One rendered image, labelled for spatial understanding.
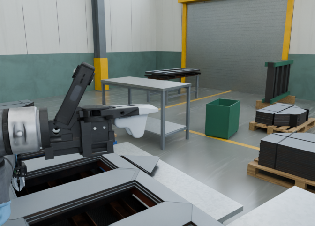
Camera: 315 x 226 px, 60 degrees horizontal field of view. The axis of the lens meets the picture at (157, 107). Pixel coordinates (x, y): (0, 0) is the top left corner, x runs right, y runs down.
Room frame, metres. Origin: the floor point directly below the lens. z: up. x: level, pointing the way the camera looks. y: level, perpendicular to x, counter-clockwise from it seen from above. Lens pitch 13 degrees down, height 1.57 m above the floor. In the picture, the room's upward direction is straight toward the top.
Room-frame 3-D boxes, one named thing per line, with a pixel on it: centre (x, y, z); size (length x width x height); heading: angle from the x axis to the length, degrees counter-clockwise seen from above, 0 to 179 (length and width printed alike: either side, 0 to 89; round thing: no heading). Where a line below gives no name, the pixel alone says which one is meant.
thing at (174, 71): (7.81, -0.46, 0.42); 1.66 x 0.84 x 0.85; 138
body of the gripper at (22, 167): (1.23, 0.69, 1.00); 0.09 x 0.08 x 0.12; 36
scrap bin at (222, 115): (4.74, -1.15, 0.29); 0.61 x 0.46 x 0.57; 147
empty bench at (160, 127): (4.66, 0.24, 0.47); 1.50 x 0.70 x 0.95; 48
